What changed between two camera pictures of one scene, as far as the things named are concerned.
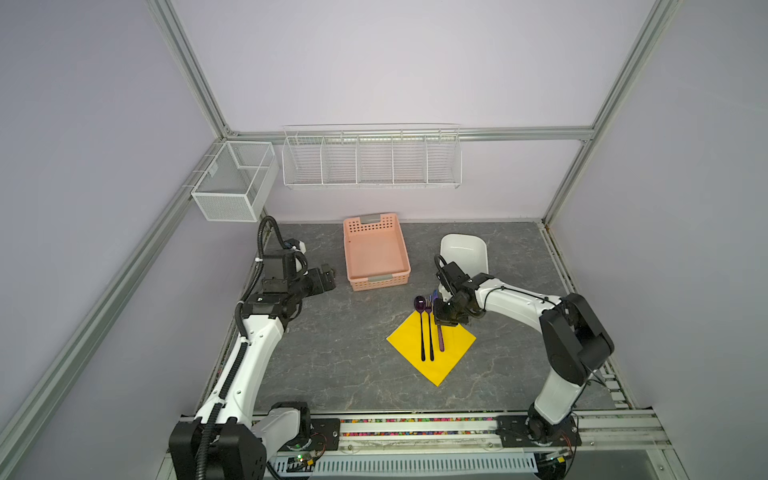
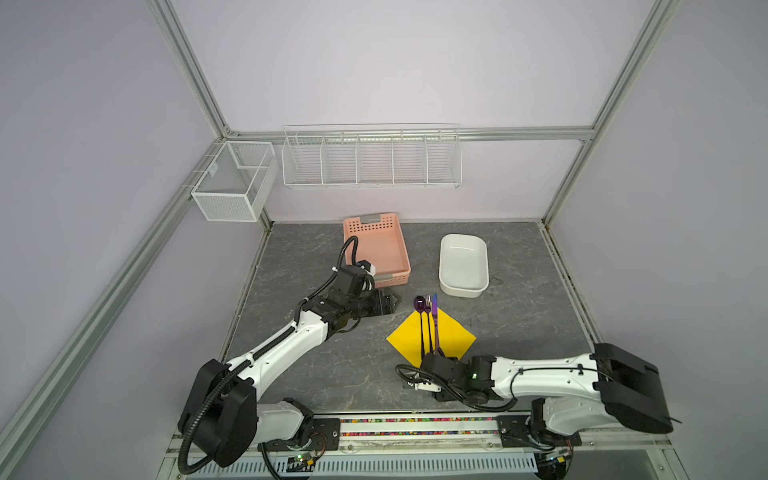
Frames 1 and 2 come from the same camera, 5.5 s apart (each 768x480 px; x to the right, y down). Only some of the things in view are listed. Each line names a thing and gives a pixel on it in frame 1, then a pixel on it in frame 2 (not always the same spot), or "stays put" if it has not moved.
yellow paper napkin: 407,340 stays put
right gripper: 441,319 → 450,360
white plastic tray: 467,251 stays put
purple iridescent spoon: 420,304 stays put
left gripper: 317,285 → 378,309
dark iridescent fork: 428,305 stays put
